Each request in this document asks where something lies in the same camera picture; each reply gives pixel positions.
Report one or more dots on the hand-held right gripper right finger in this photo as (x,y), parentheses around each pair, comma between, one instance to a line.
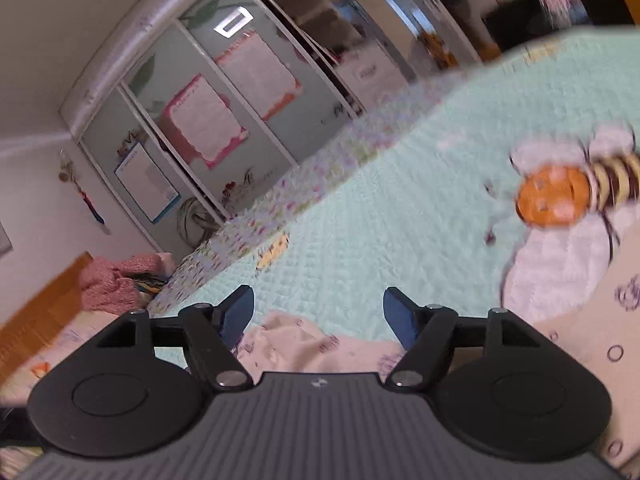
(400,317)

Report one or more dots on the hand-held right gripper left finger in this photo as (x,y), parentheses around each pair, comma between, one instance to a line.
(237,315)

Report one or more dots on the cream printed pajama top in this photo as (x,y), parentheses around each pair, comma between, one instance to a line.
(310,345)

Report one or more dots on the striped dark cloth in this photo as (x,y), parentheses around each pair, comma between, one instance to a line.
(147,284)

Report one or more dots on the mint quilted bee bedspread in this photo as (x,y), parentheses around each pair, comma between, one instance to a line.
(400,210)

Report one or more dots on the pink knitted blanket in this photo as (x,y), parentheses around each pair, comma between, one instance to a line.
(110,280)

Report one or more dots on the floral bed sheet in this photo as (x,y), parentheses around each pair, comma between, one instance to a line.
(300,170)

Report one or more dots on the floral pillow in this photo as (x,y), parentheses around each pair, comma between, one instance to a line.
(75,335)

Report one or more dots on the wooden headboard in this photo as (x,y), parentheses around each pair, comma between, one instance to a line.
(45,300)

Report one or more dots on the white shelf drawer cabinet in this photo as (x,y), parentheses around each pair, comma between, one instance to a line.
(370,72)

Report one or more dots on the sliding door wardrobe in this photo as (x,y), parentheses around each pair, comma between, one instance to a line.
(150,80)

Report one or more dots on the blue bordered wall poster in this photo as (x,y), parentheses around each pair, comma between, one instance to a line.
(147,185)

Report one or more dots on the hanging wall ornament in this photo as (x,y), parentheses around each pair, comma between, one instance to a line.
(92,205)

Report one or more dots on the pink bordered wall poster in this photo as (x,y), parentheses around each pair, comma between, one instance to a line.
(205,120)

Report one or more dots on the orange bordered wall poster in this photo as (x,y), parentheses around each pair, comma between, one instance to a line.
(260,75)

